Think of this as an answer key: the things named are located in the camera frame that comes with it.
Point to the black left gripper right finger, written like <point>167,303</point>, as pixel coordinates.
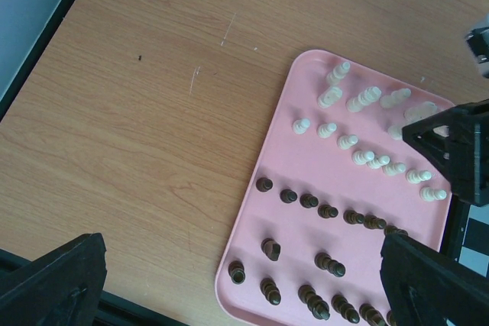
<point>424,287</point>

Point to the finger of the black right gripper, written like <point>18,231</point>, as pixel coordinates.
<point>455,142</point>

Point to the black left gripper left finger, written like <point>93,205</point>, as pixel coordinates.
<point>63,287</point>

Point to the light wooden chess piece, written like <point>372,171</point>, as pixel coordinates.
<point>338,73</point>
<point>395,98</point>
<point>367,97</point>

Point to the black and grey chessboard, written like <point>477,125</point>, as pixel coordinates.
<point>465,239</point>

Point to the dark wooden pawn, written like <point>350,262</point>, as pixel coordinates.
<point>264,184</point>
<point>327,211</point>
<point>288,196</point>
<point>309,201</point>
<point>353,217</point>

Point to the light wooden pawn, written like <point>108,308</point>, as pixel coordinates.
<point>347,141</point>
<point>300,126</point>
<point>326,130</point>

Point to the pink plastic tray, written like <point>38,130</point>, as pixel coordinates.
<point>328,254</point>

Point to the light wooden knight piece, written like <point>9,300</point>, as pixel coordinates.
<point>329,97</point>

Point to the dark wooden knight piece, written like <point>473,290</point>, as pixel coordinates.
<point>271,249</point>

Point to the dark wooden rook piece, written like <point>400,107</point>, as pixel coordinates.
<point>236,272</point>

